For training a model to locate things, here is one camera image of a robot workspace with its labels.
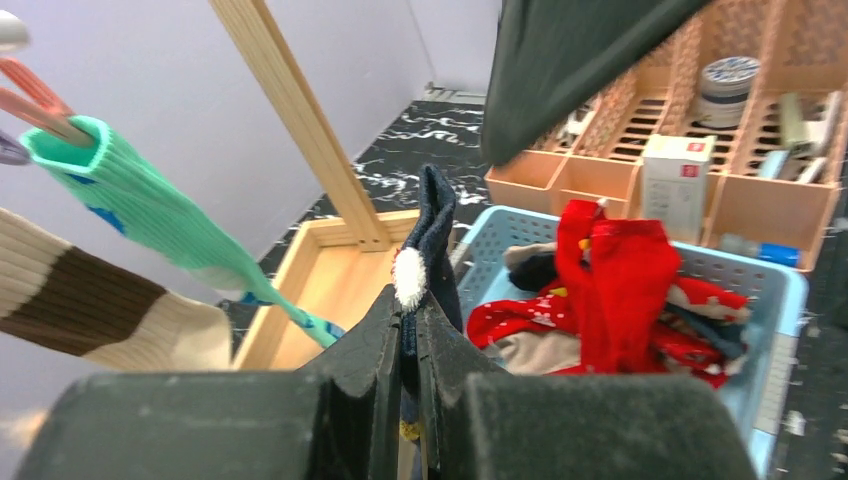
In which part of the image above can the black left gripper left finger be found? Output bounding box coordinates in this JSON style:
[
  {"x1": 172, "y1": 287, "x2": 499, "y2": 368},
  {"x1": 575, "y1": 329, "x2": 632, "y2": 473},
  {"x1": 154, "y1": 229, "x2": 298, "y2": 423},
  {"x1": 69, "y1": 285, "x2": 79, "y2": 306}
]
[{"x1": 16, "y1": 287, "x2": 400, "y2": 480}]

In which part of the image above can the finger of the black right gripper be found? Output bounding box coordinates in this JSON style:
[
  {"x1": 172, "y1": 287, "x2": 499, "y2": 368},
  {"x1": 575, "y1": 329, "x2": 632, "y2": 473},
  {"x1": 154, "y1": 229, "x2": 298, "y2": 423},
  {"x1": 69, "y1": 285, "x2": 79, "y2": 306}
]
[{"x1": 480, "y1": 0, "x2": 706, "y2": 166}]

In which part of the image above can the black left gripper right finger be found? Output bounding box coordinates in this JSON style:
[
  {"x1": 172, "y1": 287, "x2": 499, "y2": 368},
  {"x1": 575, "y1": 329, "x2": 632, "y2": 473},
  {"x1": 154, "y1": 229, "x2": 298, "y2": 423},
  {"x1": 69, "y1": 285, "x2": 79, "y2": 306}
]
[{"x1": 415, "y1": 297, "x2": 758, "y2": 479}]

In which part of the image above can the dark navy sock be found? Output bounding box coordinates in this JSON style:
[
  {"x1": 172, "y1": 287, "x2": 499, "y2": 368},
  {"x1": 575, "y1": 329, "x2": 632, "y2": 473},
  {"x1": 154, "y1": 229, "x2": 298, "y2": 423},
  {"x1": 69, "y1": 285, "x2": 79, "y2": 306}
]
[{"x1": 392, "y1": 164, "x2": 463, "y2": 445}]

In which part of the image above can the mint green patterned sock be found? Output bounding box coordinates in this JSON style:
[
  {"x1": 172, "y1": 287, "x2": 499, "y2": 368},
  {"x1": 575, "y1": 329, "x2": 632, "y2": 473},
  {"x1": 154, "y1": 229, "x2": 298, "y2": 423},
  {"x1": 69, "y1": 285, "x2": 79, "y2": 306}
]
[{"x1": 19, "y1": 116, "x2": 345, "y2": 347}]

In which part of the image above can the coral clothespin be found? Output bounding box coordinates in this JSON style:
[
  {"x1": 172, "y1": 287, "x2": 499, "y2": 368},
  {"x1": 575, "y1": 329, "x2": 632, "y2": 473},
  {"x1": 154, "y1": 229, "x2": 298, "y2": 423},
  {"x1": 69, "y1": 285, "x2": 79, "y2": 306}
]
[{"x1": 1, "y1": 57, "x2": 94, "y2": 147}]

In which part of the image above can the lilac clothespin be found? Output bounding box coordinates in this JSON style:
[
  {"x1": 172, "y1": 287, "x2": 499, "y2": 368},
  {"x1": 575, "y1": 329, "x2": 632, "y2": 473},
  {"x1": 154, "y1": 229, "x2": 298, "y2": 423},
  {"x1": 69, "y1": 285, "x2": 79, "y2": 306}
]
[{"x1": 0, "y1": 130, "x2": 31, "y2": 166}]

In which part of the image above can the beige sock in basket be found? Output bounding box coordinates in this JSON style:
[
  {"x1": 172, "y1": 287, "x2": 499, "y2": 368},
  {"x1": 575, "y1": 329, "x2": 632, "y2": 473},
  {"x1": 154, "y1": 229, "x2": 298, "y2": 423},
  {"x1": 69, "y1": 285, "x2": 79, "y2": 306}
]
[{"x1": 484, "y1": 242, "x2": 580, "y2": 375}]

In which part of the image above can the wooden drying rack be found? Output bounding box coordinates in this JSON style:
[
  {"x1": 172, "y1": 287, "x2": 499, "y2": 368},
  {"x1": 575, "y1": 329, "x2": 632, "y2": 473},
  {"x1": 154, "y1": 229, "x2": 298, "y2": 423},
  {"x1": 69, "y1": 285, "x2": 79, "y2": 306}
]
[{"x1": 208, "y1": 0, "x2": 465, "y2": 372}]

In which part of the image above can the white cardboard box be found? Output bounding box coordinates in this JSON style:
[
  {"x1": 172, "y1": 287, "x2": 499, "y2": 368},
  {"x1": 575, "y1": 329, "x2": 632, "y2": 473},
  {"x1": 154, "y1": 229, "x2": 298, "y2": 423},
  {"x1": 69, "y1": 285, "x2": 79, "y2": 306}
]
[{"x1": 641, "y1": 134, "x2": 716, "y2": 244}]

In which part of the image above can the round patterned tape roll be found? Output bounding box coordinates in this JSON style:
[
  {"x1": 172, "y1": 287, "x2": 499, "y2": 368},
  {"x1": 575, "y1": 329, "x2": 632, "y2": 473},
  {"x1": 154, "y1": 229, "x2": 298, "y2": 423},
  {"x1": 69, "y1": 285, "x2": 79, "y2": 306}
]
[{"x1": 694, "y1": 56, "x2": 761, "y2": 129}]

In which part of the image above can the red sock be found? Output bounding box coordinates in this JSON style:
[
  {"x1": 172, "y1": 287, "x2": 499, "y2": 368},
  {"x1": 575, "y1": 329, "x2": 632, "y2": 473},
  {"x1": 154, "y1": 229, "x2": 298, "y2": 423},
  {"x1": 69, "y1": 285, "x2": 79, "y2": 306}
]
[{"x1": 466, "y1": 200, "x2": 750, "y2": 387}]

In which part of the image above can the peach plastic desk organizer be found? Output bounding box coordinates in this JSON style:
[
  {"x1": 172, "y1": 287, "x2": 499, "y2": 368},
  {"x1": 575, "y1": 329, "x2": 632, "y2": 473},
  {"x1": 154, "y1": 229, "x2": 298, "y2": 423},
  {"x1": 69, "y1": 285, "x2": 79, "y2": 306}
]
[{"x1": 485, "y1": 1, "x2": 847, "y2": 272}]

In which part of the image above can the white pink stapler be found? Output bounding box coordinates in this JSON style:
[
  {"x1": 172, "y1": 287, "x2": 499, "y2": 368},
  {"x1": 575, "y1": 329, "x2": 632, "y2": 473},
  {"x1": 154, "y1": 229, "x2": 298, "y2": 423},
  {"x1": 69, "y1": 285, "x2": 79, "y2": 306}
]
[{"x1": 778, "y1": 91, "x2": 843, "y2": 158}]

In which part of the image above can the light blue perforated basket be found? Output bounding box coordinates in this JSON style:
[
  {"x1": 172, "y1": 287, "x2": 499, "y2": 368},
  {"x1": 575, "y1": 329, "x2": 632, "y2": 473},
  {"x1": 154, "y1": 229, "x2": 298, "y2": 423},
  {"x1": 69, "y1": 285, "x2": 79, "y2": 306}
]
[{"x1": 450, "y1": 206, "x2": 808, "y2": 479}]

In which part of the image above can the blue capped bottle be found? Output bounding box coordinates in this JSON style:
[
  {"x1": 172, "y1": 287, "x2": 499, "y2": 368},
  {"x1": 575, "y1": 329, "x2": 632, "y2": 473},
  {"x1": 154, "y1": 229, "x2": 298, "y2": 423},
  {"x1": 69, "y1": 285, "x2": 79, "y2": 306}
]
[{"x1": 718, "y1": 233, "x2": 801, "y2": 268}]

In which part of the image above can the beige brown sock right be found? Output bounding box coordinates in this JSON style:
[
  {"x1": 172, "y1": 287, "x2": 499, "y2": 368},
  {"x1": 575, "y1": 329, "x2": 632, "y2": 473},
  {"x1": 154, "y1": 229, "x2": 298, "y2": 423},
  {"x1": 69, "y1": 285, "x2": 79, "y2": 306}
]
[{"x1": 1, "y1": 210, "x2": 232, "y2": 371}]

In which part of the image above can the grey metal rail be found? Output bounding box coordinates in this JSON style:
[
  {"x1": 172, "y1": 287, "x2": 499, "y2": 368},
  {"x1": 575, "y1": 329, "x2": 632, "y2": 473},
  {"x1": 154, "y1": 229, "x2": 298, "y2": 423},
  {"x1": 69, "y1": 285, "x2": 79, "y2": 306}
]
[{"x1": 420, "y1": 83, "x2": 486, "y2": 106}]

